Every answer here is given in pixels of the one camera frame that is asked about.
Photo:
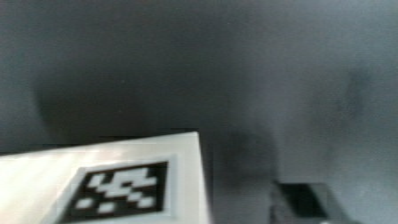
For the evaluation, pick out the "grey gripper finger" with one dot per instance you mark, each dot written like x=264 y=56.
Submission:
x=305 y=205

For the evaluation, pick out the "white drawer front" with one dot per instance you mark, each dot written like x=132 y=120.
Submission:
x=127 y=182

